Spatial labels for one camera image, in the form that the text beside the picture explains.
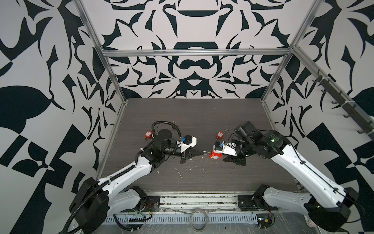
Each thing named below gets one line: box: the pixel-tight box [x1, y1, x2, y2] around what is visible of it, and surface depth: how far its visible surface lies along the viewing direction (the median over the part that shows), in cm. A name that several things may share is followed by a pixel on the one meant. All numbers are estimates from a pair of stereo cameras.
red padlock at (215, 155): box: [208, 150, 222, 160], surface depth 67 cm
